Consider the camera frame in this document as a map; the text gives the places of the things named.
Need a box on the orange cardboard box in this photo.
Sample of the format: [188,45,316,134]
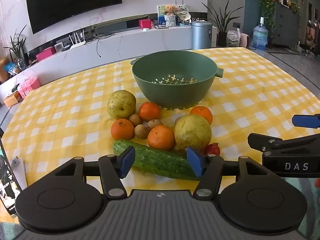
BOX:
[3,91,23,107]

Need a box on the green patterned cloth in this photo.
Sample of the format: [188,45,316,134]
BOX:
[282,177,320,240]

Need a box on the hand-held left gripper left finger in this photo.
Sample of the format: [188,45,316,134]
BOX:
[51,146,137,198]

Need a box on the white router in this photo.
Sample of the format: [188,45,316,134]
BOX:
[69,30,86,49]

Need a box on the green cucumber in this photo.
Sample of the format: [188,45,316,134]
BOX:
[112,140,200,181]

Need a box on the brown kiwi bottom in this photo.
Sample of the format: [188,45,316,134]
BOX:
[134,124,150,139]

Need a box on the pink flat box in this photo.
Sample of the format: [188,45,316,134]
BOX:
[36,47,56,60]

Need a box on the gold round vase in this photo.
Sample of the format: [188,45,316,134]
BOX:
[0,57,9,82]

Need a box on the blue-grey trash can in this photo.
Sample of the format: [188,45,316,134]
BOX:
[191,21,213,50]

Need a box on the red cherry tomato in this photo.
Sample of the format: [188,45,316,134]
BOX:
[204,142,221,157]

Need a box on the grey-blue cabinet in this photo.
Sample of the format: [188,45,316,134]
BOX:
[271,2,300,48]

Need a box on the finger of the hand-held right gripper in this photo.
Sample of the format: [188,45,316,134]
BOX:
[247,133,320,153]
[292,114,320,130]

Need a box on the black curved television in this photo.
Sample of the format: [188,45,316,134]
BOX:
[25,0,123,34]

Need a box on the yellow-green pear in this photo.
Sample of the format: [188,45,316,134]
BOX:
[107,90,137,120]
[174,114,212,152]

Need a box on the orange tangerine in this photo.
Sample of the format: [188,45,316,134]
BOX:
[111,118,135,141]
[139,102,162,122]
[190,106,213,125]
[147,125,176,152]

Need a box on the printed paper fan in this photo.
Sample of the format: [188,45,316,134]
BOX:
[176,4,192,22]

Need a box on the framed picture card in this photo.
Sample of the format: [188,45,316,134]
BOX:
[157,4,175,26]

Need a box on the yellow checked tablecloth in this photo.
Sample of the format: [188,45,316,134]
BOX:
[0,47,320,195]

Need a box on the potted long-leaf plant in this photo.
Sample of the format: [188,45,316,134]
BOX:
[202,0,244,47]

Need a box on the teddy bear bouquet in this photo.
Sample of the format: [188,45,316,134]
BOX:
[164,5,179,27]

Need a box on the blue water jug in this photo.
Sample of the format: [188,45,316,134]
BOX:
[253,17,268,50]

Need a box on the white marble media console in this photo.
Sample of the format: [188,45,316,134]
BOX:
[0,26,215,105]

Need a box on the plant in glass vase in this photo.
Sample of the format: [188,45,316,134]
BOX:
[4,25,28,68]

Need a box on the white phone stand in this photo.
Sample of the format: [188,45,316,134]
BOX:
[10,156,28,190]

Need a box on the black cable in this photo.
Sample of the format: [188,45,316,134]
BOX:
[96,31,115,58]

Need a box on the green colander bowl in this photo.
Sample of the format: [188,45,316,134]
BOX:
[130,51,224,110]

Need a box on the white plastic bag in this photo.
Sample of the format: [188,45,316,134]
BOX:
[226,30,242,47]

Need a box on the blue snack bag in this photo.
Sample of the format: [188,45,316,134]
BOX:
[4,62,19,74]

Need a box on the pink storage box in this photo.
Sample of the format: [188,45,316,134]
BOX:
[16,77,41,98]

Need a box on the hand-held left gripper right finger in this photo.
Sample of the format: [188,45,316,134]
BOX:
[186,146,269,198]

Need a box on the trailing green pothos plant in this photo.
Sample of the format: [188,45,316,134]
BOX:
[251,0,278,28]

